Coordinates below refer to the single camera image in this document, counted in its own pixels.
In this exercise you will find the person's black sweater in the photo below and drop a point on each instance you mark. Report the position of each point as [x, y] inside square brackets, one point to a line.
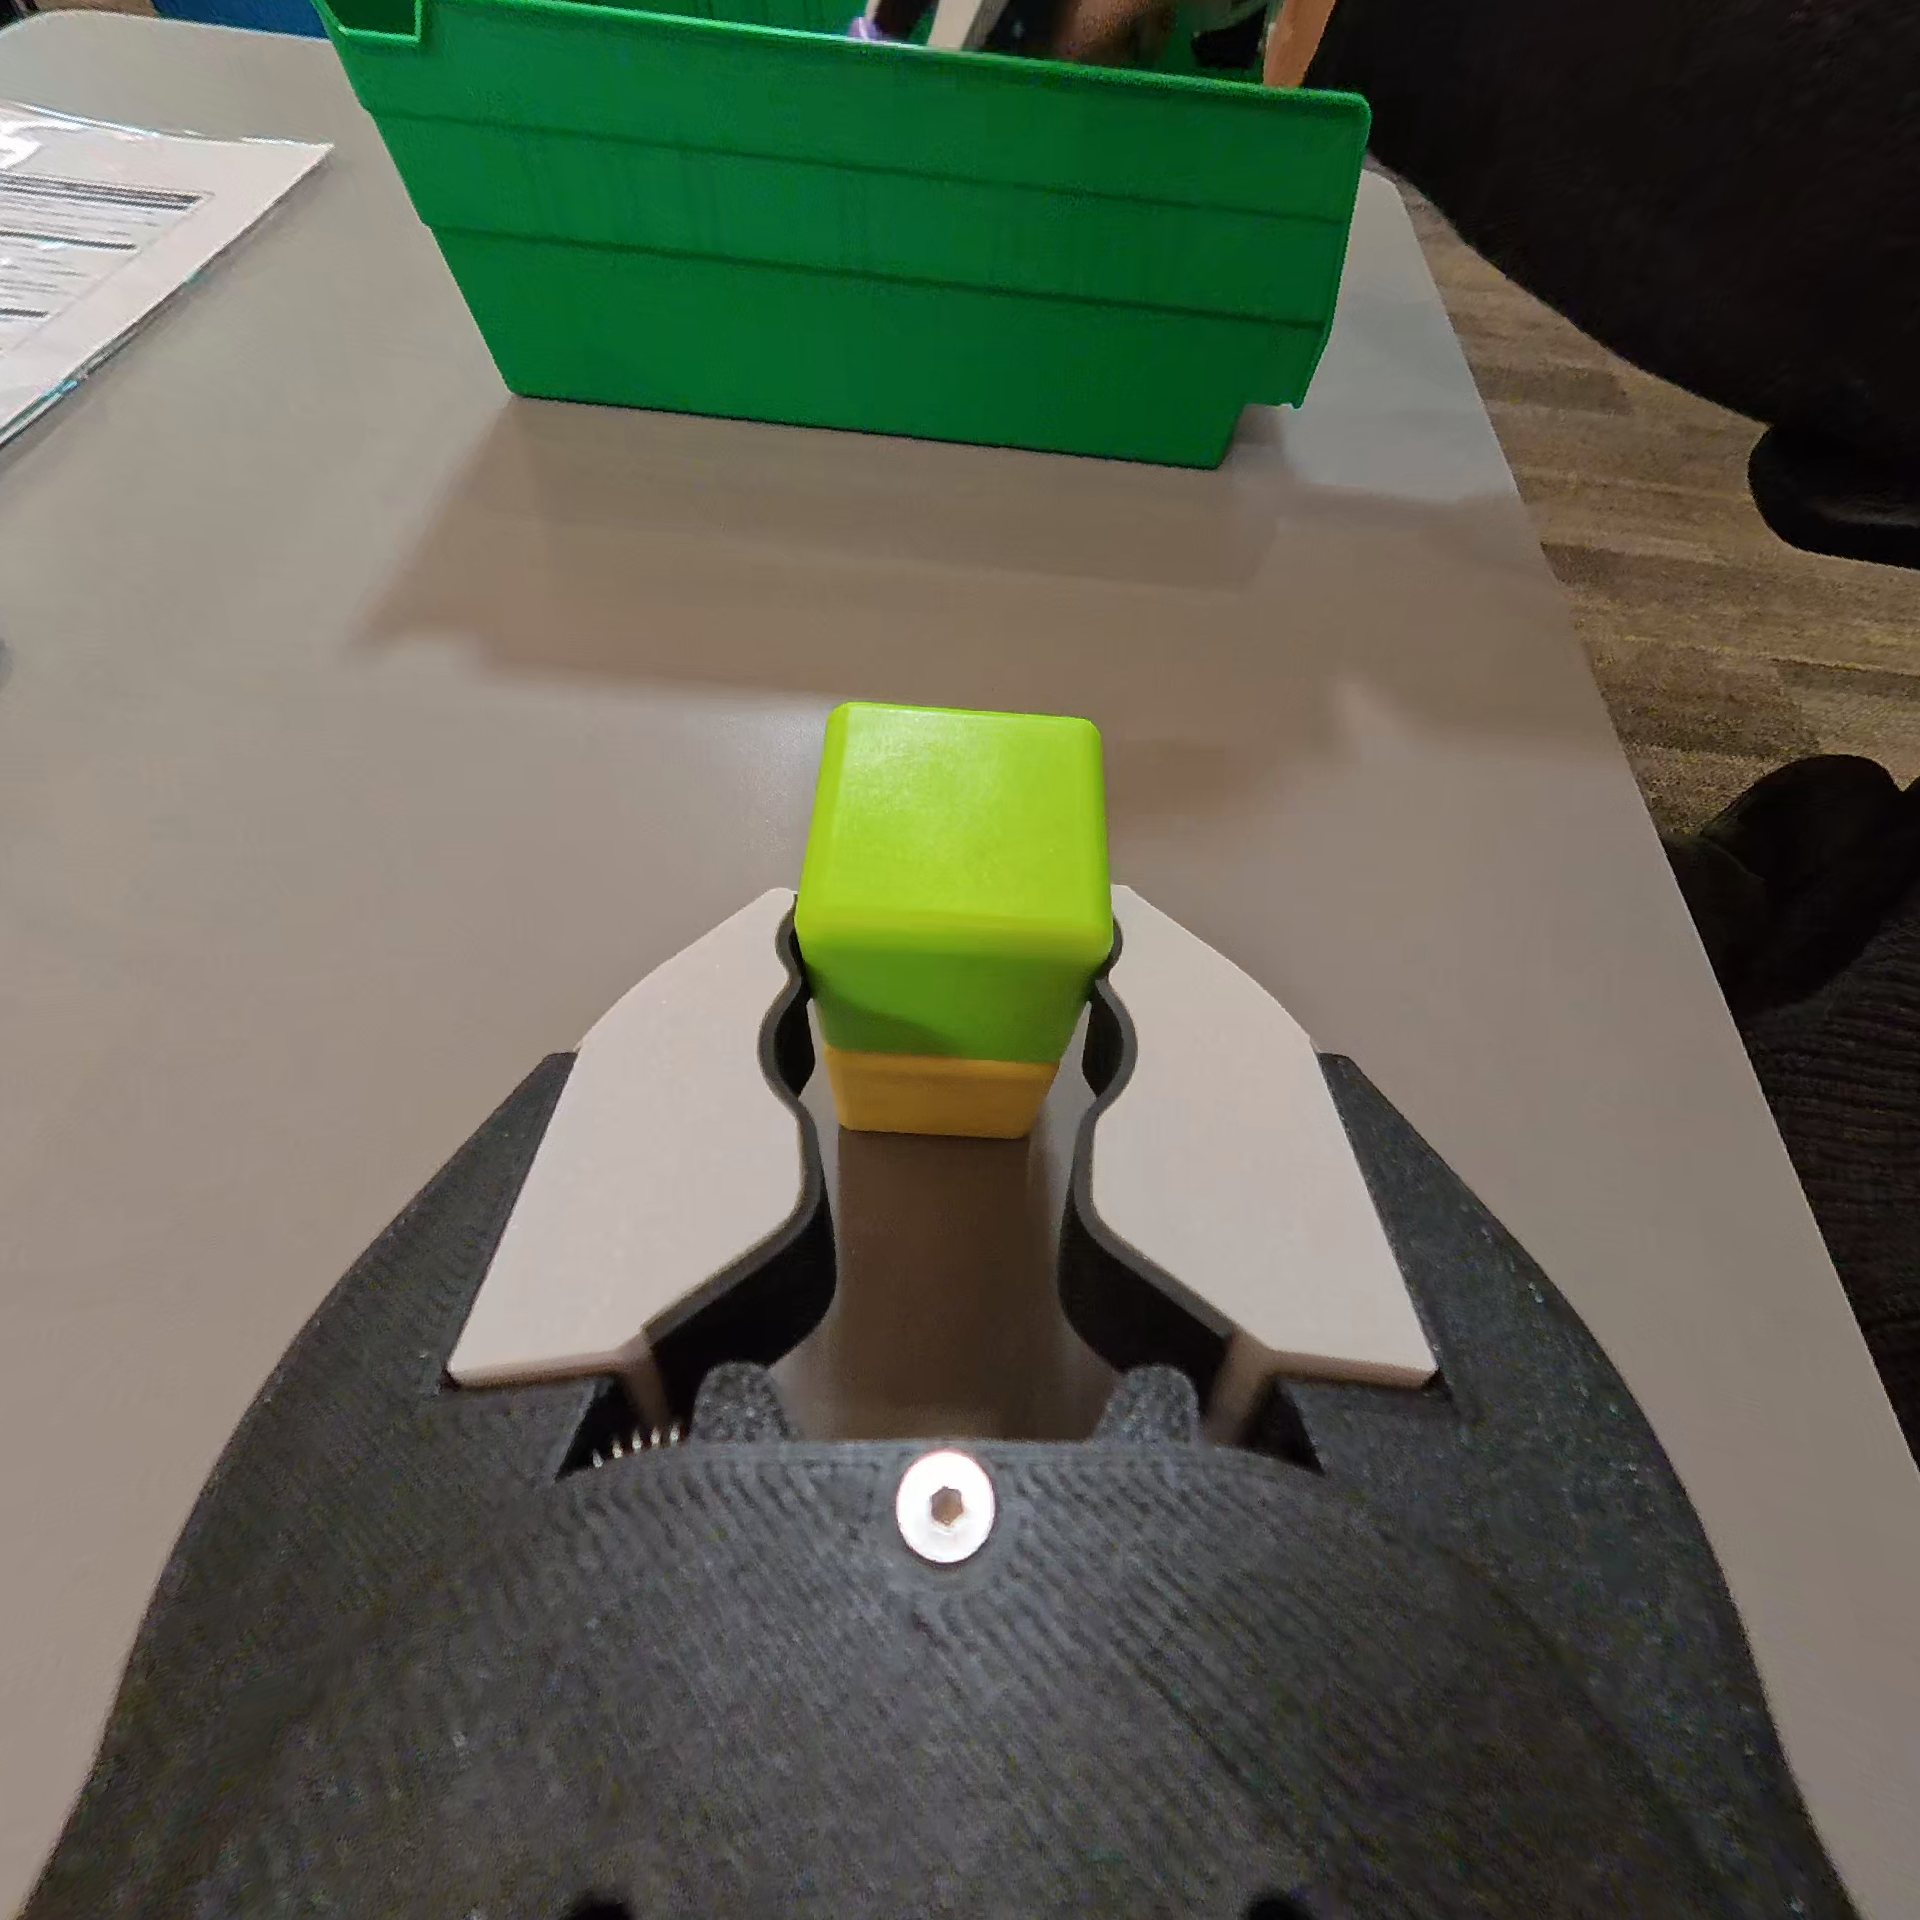
[1829, 1051]

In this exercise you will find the black chair armrest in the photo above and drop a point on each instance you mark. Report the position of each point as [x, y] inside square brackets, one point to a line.
[1839, 503]

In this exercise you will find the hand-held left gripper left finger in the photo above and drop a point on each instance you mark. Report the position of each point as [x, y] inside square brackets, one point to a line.
[629, 1171]

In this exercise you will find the wooden pillar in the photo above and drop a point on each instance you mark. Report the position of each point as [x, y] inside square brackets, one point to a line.
[1302, 37]

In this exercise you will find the yellow cube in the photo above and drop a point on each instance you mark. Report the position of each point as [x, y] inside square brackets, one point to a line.
[930, 1094]

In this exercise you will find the grey desk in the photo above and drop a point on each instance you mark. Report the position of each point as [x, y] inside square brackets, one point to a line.
[299, 751]

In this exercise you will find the lime green cube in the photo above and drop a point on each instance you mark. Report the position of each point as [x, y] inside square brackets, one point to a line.
[953, 856]

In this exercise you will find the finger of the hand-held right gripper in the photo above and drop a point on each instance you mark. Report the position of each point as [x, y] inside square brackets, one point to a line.
[957, 22]

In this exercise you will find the green plastic bin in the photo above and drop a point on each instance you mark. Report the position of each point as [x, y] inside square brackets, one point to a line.
[870, 270]

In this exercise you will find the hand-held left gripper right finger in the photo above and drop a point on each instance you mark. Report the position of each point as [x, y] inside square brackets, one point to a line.
[1261, 1184]

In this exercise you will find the laminated paper sheet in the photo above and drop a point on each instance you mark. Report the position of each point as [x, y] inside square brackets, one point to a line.
[105, 242]

